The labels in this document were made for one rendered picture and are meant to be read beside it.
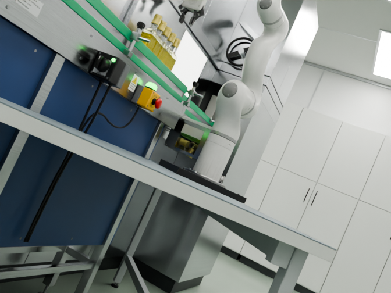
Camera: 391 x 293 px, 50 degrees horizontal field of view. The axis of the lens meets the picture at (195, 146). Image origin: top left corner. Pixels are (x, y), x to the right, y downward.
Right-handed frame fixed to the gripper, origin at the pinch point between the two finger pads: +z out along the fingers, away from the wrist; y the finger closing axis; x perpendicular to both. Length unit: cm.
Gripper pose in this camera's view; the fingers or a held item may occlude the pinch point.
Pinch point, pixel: (186, 20)
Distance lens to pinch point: 212.4
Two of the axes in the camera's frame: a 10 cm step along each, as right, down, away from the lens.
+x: 3.1, 2.0, 9.3
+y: 8.6, 3.6, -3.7
